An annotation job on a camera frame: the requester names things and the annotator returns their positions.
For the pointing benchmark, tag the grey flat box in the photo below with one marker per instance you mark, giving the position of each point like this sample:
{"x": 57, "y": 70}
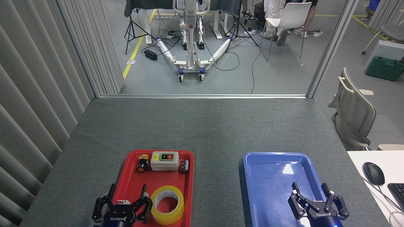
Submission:
{"x": 386, "y": 50}

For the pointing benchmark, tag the white desk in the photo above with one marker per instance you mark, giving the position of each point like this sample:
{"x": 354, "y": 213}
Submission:
{"x": 391, "y": 160}

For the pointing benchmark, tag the white plastic chair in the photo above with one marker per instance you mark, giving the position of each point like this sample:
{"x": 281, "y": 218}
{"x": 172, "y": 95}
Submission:
{"x": 292, "y": 17}

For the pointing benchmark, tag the black tripod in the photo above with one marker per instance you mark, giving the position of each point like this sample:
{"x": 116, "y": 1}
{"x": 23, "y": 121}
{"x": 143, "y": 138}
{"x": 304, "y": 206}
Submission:
{"x": 239, "y": 30}
{"x": 130, "y": 26}

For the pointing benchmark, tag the green plastic case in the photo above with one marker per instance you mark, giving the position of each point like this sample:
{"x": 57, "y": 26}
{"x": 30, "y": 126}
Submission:
{"x": 385, "y": 67}

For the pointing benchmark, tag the white power strip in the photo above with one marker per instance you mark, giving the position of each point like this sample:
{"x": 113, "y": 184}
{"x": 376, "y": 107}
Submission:
{"x": 318, "y": 33}
{"x": 171, "y": 35}

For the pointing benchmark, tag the black power brick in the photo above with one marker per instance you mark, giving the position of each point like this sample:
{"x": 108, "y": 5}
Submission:
{"x": 151, "y": 55}

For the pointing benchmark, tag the red plastic tray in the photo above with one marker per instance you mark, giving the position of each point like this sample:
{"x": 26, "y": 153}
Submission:
{"x": 167, "y": 178}

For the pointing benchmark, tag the black keyboard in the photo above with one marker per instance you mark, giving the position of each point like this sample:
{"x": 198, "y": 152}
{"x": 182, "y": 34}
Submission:
{"x": 398, "y": 194}

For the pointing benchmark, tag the silver post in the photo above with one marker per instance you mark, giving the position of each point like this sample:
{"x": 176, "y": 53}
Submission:
{"x": 331, "y": 47}

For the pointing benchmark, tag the small black switch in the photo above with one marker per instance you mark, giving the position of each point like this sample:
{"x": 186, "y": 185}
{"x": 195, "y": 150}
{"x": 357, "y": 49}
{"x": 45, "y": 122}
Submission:
{"x": 184, "y": 166}

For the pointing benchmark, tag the grey seat chair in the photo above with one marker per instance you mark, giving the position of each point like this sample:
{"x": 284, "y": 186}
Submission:
{"x": 393, "y": 31}

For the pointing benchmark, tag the white circuit breaker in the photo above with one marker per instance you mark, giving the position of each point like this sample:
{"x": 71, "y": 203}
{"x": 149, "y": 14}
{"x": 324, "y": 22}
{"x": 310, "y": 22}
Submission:
{"x": 123, "y": 201}

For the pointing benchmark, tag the yellow tape roll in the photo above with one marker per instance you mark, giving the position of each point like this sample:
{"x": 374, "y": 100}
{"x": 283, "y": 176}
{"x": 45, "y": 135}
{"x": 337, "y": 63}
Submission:
{"x": 167, "y": 219}

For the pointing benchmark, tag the person's legs with sneakers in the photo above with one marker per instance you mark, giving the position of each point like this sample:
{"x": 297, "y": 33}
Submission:
{"x": 248, "y": 15}

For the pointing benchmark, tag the white stand on wheels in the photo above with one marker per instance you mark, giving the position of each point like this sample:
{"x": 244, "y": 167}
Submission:
{"x": 191, "y": 60}

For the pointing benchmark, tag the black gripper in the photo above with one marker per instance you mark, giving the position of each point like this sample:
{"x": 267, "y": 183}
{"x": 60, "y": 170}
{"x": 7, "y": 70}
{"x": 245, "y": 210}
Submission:
{"x": 121, "y": 217}
{"x": 323, "y": 219}

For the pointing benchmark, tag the blue plastic tray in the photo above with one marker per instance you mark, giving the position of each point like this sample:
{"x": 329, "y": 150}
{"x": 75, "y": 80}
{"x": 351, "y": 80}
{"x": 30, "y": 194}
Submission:
{"x": 271, "y": 189}

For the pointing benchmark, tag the grey vertical blinds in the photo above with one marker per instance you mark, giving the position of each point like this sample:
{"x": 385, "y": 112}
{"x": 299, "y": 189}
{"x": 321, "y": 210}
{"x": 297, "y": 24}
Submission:
{"x": 38, "y": 78}
{"x": 383, "y": 12}

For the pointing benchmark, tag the beige office chair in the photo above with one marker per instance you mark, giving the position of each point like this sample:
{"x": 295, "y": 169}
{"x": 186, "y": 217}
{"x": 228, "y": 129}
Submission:
{"x": 353, "y": 116}

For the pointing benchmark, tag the grey switch box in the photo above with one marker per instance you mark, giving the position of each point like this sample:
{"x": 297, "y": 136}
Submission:
{"x": 164, "y": 165}

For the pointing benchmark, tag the black orange push button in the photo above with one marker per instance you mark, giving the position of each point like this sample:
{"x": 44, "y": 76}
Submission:
{"x": 142, "y": 167}

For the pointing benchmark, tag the black computer mouse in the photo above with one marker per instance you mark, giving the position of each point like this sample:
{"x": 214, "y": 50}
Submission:
{"x": 373, "y": 173}

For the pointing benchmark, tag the blue bin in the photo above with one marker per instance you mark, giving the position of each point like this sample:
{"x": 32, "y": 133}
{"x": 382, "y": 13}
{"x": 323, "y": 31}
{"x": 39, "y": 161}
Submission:
{"x": 374, "y": 4}

